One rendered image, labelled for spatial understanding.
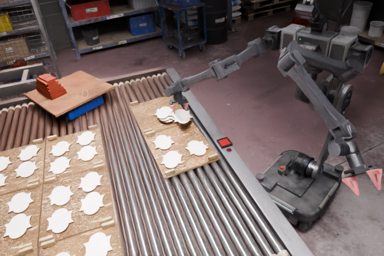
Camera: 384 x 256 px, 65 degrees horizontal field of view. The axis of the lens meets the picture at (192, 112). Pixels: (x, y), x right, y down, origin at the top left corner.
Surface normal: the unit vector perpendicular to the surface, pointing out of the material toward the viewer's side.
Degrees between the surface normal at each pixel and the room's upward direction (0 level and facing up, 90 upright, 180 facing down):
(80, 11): 90
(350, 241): 0
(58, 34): 90
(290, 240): 0
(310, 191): 0
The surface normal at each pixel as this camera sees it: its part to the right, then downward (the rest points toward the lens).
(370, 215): -0.07, -0.83
